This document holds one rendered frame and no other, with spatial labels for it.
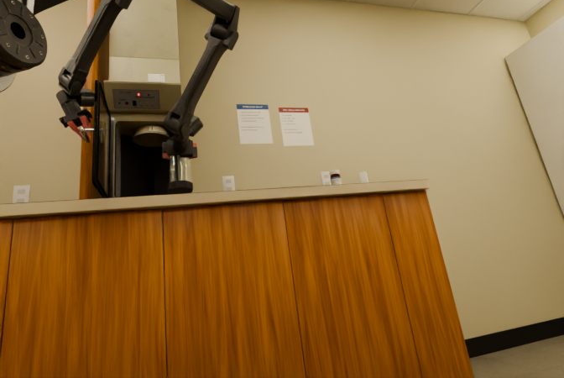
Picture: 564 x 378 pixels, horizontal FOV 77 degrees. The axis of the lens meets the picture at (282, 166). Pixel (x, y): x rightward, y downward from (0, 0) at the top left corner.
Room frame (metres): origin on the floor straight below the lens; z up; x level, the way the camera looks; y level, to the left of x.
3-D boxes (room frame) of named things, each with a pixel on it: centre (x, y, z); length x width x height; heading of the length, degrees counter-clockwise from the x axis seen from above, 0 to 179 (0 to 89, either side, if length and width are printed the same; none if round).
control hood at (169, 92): (1.41, 0.57, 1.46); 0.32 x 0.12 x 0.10; 108
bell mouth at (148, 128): (1.56, 0.60, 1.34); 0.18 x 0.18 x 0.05
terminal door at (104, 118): (1.25, 0.68, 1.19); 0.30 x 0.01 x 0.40; 19
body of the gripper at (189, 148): (1.30, 0.39, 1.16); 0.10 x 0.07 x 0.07; 111
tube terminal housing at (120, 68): (1.58, 0.63, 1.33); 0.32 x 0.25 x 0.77; 108
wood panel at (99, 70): (1.54, 0.85, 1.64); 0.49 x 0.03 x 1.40; 18
